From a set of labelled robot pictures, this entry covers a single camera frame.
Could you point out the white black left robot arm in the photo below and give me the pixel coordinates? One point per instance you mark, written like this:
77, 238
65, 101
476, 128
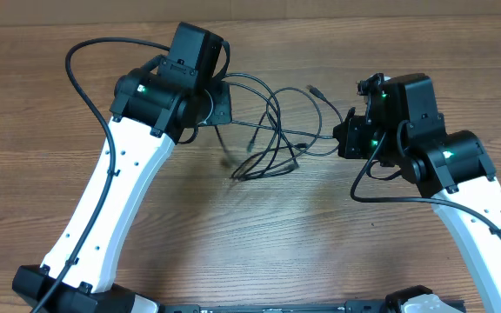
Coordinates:
182, 88

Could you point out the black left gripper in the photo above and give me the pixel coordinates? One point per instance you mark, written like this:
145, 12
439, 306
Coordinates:
220, 110

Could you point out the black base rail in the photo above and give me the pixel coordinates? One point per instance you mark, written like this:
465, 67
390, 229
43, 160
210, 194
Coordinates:
410, 300

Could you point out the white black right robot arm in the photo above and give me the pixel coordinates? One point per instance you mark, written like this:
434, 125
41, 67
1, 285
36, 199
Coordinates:
453, 172

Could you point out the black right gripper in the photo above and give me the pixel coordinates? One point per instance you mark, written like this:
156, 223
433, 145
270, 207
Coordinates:
352, 136

